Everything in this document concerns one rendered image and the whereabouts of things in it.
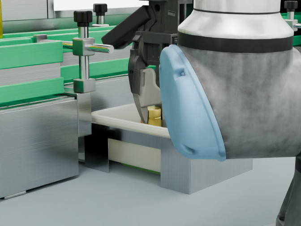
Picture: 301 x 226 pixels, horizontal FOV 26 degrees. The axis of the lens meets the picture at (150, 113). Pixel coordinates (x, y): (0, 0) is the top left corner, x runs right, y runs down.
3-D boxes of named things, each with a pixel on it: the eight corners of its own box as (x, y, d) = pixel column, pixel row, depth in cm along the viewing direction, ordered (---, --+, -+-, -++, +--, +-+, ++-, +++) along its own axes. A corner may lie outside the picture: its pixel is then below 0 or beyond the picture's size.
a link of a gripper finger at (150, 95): (156, 128, 103) (161, 69, 102) (128, 122, 107) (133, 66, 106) (168, 127, 105) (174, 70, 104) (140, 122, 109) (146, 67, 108)
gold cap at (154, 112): (165, 132, 111) (165, 107, 110) (152, 136, 108) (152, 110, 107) (149, 130, 113) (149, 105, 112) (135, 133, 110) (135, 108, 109)
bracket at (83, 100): (55, 125, 110) (54, 84, 109) (95, 133, 104) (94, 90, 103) (39, 128, 107) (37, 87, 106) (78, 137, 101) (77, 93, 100)
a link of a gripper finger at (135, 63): (132, 93, 104) (137, 38, 103) (125, 93, 105) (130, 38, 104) (151, 94, 108) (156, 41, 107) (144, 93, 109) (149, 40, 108)
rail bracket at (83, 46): (46, 83, 110) (44, 8, 107) (118, 94, 99) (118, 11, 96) (32, 85, 108) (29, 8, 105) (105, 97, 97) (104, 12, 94)
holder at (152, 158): (129, 142, 125) (129, 102, 123) (252, 169, 107) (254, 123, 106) (62, 161, 112) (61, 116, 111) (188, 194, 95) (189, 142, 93)
